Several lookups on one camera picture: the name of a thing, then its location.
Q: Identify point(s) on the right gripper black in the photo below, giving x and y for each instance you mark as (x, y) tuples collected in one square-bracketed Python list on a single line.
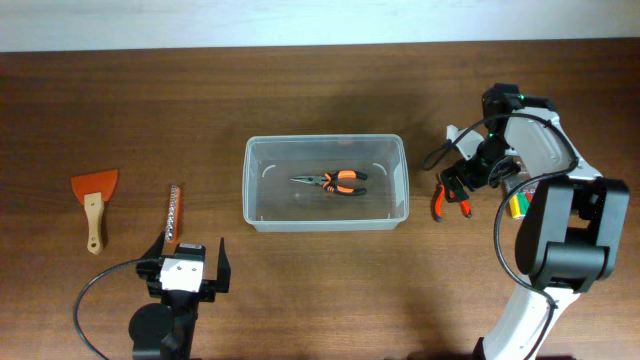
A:
[(470, 180)]

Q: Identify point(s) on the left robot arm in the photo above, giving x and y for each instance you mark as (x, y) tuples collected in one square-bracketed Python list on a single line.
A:
[(165, 330)]

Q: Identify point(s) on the small red-handled pliers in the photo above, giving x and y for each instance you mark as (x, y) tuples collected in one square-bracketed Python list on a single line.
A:
[(439, 200)]

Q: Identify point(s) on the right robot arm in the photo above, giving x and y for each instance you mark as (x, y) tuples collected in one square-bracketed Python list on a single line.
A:
[(555, 234)]

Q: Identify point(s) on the clear plastic container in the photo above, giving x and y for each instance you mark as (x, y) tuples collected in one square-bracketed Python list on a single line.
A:
[(273, 203)]

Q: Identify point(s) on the orange socket bit rail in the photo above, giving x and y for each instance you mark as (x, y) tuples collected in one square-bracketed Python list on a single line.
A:
[(173, 215)]

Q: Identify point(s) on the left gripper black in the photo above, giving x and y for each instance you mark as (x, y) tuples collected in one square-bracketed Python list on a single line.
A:
[(148, 268)]

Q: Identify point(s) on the orange scraper wooden handle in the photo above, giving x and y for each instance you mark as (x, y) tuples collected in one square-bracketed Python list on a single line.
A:
[(93, 191)]

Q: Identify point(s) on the clear case coloured tubes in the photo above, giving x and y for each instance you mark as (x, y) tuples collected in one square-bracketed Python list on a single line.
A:
[(519, 204)]

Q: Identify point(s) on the orange-black long nose pliers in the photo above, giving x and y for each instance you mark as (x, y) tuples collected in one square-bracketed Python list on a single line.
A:
[(338, 182)]

